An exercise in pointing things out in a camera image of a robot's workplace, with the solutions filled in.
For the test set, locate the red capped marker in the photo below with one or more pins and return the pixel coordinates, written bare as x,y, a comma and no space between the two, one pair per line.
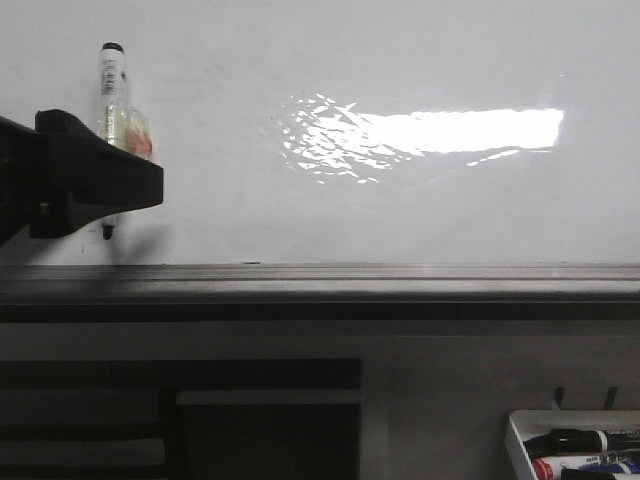
610,463

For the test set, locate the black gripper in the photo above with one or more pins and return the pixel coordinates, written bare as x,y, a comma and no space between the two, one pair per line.
58,176

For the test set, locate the white whiteboard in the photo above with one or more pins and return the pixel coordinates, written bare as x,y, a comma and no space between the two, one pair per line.
459,132

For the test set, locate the right black tray hook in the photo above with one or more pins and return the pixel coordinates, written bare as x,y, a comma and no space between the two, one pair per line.
610,398

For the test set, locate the dark cabinet with white trim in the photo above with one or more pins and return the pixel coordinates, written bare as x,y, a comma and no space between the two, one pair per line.
188,419

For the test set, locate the left black tray hook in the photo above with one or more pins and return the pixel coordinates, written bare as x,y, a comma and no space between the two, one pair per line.
557,398

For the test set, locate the blue capped marker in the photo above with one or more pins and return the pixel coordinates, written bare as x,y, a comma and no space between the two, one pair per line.
595,475

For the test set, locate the white marker tray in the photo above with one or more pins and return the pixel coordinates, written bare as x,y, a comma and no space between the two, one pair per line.
525,424

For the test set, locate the black tray hook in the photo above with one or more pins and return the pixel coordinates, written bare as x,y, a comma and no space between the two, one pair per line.
610,398
557,398

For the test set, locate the black capped marker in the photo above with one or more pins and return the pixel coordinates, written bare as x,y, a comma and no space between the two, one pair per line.
569,441

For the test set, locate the white black whiteboard marker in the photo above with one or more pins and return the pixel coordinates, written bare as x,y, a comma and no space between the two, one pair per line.
118,122

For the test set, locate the grey aluminium whiteboard frame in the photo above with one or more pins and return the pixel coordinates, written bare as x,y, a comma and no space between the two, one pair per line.
318,284

